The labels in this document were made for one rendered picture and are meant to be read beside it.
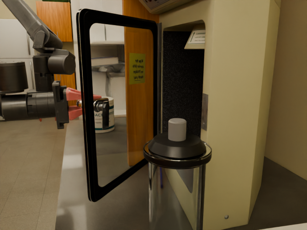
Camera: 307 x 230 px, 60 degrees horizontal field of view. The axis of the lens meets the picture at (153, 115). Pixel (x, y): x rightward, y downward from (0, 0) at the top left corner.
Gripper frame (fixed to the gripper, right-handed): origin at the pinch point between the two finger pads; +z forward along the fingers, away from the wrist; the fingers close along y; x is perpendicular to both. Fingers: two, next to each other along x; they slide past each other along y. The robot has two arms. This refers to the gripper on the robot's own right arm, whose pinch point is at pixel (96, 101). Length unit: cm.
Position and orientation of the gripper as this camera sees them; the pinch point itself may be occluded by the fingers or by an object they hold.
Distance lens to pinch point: 64.2
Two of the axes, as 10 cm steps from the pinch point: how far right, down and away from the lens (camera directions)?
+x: -2.7, -2.3, 9.3
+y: -0.3, -9.7, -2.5
